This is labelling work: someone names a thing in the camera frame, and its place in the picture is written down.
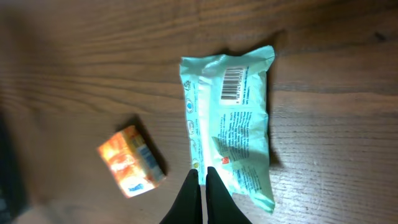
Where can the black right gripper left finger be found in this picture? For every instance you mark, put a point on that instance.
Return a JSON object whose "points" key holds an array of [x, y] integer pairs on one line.
{"points": [[187, 207]]}

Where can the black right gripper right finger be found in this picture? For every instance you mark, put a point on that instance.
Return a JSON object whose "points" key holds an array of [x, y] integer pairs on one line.
{"points": [[221, 208]]}

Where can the orange tissue pack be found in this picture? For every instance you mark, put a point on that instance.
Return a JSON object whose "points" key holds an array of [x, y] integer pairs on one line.
{"points": [[131, 162]]}

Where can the teal wipes packet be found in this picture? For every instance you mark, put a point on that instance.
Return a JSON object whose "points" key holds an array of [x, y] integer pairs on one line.
{"points": [[227, 121]]}

